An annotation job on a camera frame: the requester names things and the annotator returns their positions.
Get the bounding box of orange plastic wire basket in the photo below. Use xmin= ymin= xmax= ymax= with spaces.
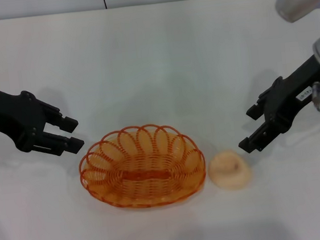
xmin=74 ymin=118 xmax=210 ymax=215

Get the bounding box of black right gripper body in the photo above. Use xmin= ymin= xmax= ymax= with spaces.
xmin=256 ymin=54 xmax=320 ymax=133

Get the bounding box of beige bread roll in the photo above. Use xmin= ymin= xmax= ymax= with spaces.
xmin=205 ymin=147 xmax=254 ymax=193

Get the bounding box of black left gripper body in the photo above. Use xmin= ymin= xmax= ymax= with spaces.
xmin=0 ymin=74 xmax=51 ymax=156

